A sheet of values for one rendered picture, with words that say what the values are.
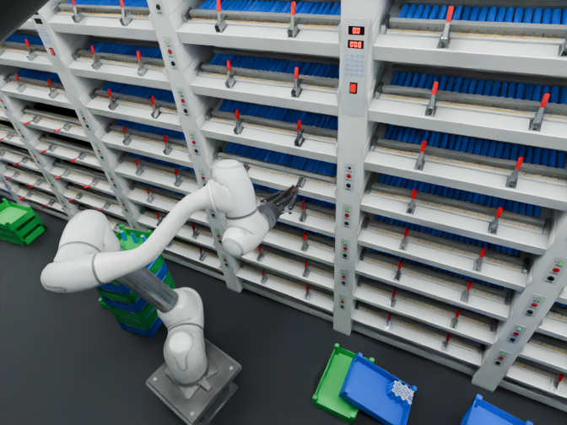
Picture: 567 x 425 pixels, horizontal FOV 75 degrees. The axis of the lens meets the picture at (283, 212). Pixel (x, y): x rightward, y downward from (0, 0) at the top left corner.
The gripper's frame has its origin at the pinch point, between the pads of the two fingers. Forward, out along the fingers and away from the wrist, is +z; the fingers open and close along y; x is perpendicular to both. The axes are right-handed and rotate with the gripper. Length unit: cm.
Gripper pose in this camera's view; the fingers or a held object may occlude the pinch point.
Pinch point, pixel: (291, 191)
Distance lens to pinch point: 142.5
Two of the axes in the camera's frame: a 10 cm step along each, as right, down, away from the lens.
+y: 8.9, 2.5, -3.8
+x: 0.2, -8.6, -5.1
